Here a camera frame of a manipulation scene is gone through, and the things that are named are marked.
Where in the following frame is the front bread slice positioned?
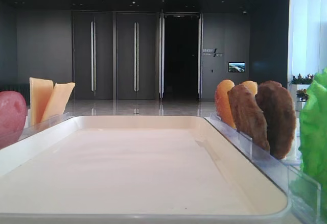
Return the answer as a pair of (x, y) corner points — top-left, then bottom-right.
(215, 80), (236, 129)

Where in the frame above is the bread slice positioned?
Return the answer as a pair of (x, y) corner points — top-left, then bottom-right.
(215, 80), (236, 129)
(242, 81), (258, 96)

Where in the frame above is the front brown meat patty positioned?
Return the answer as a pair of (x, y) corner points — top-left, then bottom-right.
(227, 84), (270, 151)

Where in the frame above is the brown meat patty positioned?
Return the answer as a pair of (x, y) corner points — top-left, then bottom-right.
(227, 84), (270, 151)
(255, 81), (296, 159)

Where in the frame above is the rear bread slice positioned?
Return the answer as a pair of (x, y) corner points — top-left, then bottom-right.
(242, 81), (258, 96)

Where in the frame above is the leaning yellow cheese slice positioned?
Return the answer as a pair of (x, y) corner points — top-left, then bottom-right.
(41, 82), (75, 122)

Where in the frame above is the rear brown meat patty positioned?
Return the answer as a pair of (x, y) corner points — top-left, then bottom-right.
(255, 81), (296, 159)

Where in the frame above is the upright yellow cheese slice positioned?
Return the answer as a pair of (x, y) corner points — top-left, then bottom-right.
(29, 78), (54, 126)

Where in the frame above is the red tomato slice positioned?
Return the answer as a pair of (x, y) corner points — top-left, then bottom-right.
(1, 91), (27, 149)

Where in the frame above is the green lettuce leaf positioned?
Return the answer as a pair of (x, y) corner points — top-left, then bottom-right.
(299, 68), (326, 186)

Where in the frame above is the dark double door middle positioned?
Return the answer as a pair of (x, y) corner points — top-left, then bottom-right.
(116, 13), (156, 99)

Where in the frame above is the dark double door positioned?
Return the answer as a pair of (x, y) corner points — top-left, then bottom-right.
(72, 11), (113, 99)
(116, 13), (156, 99)

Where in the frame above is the dark double door left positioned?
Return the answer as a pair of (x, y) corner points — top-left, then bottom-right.
(72, 11), (113, 99)

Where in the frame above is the cream plastic tray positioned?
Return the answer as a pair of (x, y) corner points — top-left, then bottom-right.
(1, 116), (290, 223)

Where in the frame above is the clear acrylic left rack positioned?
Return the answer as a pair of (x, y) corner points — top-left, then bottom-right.
(18, 113), (72, 141)

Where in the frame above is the clear acrylic rack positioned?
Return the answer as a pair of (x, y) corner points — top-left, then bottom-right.
(206, 114), (326, 223)
(18, 113), (72, 141)

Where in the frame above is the white planter with flowers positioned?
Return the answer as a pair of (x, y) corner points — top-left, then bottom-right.
(289, 73), (314, 112)

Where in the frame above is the clear acrylic right rack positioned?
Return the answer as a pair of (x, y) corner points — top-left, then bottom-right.
(206, 114), (326, 223)

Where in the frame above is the wall mounted screen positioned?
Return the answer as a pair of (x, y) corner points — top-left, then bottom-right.
(228, 62), (245, 72)

